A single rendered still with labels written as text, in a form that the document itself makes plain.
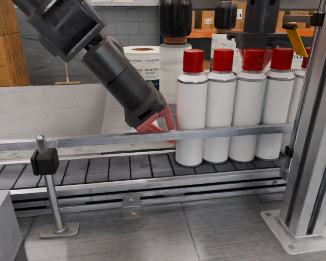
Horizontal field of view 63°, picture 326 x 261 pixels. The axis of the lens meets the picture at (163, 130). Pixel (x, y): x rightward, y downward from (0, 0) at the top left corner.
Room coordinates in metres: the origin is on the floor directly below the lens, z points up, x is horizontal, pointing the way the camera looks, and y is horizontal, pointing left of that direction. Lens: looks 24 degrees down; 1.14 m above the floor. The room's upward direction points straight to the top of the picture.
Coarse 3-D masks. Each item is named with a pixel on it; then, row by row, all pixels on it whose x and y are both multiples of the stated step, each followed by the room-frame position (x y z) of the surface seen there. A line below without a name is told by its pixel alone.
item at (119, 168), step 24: (0, 168) 0.41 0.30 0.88; (24, 168) 0.42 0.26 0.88; (72, 168) 0.41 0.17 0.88; (96, 168) 0.41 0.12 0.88; (120, 168) 0.41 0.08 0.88; (144, 168) 0.41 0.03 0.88; (168, 168) 0.41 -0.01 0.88; (192, 168) 0.41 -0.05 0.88; (216, 168) 0.41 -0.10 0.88; (240, 168) 0.41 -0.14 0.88; (264, 168) 0.42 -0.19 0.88
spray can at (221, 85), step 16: (224, 48) 0.46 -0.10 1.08; (224, 64) 0.43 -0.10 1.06; (208, 80) 0.44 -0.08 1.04; (224, 80) 0.43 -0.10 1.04; (208, 96) 0.44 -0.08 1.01; (224, 96) 0.43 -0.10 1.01; (208, 112) 0.44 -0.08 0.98; (224, 112) 0.43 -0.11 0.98; (208, 144) 0.43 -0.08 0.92; (224, 144) 0.43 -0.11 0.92; (208, 160) 0.43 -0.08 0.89; (224, 160) 0.43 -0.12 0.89
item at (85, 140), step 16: (208, 128) 0.41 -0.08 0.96; (224, 128) 0.41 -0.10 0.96; (240, 128) 0.41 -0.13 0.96; (256, 128) 0.41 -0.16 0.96; (272, 128) 0.42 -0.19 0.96; (288, 128) 0.42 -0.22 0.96; (0, 144) 0.35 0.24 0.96; (16, 144) 0.36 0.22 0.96; (32, 144) 0.36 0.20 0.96; (48, 144) 0.36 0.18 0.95; (64, 144) 0.37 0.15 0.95; (80, 144) 0.37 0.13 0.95; (96, 144) 0.37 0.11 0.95
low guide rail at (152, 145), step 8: (104, 144) 0.45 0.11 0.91; (112, 144) 0.45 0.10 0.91; (120, 144) 0.45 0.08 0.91; (128, 144) 0.45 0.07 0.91; (136, 144) 0.45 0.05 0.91; (144, 144) 0.46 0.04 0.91; (152, 144) 0.46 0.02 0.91; (160, 144) 0.46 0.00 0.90; (168, 144) 0.46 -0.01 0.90; (0, 152) 0.42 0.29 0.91; (8, 152) 0.42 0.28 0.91; (16, 152) 0.42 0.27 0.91; (24, 152) 0.42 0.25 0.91; (32, 152) 0.43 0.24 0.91; (64, 152) 0.44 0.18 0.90; (72, 152) 0.44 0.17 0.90; (80, 152) 0.44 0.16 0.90; (88, 152) 0.44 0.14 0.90; (96, 152) 0.44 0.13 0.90
